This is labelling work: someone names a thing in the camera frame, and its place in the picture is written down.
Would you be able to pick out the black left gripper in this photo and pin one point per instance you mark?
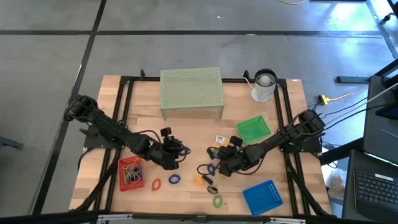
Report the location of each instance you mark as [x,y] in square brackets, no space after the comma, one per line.
[168,148]

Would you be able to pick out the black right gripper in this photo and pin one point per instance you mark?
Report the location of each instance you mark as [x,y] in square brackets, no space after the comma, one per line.
[236,157]

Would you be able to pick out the yellow green crayon box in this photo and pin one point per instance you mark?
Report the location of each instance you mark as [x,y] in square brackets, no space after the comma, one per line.
[221,140]

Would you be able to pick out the red coil wristband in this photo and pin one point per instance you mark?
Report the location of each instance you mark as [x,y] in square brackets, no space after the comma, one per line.
[153,186]

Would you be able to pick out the orange coil wristband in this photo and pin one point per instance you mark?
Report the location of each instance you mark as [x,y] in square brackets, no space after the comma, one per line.
[194,182]

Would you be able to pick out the green coil wristband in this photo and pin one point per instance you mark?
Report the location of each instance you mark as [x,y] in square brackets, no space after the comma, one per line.
[214,202]

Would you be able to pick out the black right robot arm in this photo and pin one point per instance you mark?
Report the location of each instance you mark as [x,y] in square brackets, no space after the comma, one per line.
[280,137]

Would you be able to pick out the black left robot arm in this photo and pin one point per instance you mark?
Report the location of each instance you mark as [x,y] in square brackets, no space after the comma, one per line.
[102,123]

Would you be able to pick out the office chair base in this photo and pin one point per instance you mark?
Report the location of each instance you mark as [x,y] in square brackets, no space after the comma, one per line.
[386,18]

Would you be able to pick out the green plastic basket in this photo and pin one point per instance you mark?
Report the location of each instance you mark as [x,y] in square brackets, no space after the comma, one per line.
[253,130]

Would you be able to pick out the multicoloured rubber band pile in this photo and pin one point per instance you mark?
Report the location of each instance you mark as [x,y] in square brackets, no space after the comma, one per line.
[132,174]

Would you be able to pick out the blue plastic basket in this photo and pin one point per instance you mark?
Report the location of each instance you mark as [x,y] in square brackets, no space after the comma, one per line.
[262,199]

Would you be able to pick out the red plastic basket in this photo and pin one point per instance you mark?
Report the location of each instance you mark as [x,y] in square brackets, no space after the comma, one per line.
[124,186]

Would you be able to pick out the pale green perforated metal shelf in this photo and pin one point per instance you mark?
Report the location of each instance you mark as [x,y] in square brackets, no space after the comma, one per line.
[191,88]

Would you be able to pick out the white cup with black rim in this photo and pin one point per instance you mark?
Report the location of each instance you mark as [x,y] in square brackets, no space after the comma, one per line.
[264,90]

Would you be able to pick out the clear plastic bag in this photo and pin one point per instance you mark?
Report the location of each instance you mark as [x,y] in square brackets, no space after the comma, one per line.
[335,186]

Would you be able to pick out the yellow power plug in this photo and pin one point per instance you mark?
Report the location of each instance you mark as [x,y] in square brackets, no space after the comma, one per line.
[325,99]

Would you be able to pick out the black stand foot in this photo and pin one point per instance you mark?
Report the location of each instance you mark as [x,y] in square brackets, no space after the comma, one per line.
[353,79]

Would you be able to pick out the black laptop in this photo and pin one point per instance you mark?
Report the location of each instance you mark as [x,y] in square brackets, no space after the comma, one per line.
[373,189]

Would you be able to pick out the black cart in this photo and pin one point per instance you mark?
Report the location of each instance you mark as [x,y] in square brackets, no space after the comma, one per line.
[379,124]

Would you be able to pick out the grey chair leg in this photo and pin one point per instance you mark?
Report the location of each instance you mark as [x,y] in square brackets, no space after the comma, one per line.
[11,143]

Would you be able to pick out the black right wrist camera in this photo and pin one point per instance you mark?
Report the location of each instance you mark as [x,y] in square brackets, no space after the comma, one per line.
[222,152]

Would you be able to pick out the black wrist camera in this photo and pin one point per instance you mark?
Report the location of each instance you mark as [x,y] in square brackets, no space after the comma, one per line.
[222,152]
[178,146]

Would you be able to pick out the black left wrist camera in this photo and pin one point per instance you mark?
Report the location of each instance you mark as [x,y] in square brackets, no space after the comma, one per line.
[178,146]

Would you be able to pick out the black table-level camera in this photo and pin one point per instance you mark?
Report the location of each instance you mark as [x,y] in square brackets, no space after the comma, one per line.
[201,218]

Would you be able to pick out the black camera rig crossbar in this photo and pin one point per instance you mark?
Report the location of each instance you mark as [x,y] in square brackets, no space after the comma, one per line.
[46,217]

